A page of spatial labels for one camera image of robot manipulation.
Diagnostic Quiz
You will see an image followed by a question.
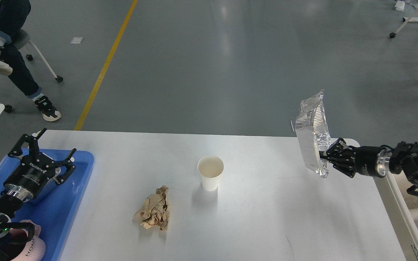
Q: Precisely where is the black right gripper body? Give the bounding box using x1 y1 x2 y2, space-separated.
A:
348 146 393 178

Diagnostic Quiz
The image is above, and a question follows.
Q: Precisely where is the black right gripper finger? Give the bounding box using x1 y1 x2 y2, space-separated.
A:
320 138 350 160
327 159 356 178

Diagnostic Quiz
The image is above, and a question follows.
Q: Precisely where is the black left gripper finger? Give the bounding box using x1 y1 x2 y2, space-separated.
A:
8 128 47 162
48 148 77 185

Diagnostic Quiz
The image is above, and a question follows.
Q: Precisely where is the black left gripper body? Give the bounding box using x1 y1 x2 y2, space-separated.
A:
4 155 55 200

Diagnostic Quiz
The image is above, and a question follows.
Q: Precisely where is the aluminium foil tray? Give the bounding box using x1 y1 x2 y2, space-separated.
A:
295 90 332 178

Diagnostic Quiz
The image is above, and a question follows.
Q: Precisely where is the pink ribbed mug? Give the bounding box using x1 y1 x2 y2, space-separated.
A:
4 219 46 261

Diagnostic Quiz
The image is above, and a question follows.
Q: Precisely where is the white paper cup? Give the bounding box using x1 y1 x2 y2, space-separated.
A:
197 156 224 191

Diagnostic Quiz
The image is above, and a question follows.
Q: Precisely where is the stainless steel rectangular tray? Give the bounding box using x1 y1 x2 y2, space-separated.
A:
24 167 61 205

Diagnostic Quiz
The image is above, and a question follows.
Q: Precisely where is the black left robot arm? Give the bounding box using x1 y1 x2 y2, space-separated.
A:
0 128 77 261

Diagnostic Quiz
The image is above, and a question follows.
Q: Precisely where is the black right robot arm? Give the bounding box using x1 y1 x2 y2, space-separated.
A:
319 138 418 197

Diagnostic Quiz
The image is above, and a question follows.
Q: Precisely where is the blue plastic tray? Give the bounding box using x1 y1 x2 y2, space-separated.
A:
0 150 94 261

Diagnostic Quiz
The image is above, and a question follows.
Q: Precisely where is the clear floor plate left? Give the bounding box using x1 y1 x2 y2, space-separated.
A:
290 120 296 132

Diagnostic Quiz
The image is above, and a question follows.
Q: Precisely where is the white plastic bin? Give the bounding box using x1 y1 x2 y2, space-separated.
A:
374 173 418 261

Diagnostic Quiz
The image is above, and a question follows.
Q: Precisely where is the crumpled brown paper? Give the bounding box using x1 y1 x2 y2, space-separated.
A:
133 185 171 231

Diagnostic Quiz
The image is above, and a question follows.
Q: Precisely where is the grey wheeled chair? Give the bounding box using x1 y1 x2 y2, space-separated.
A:
0 29 63 113

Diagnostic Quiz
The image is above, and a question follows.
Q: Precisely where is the seated person in jeans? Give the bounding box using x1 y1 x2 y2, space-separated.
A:
0 0 62 122

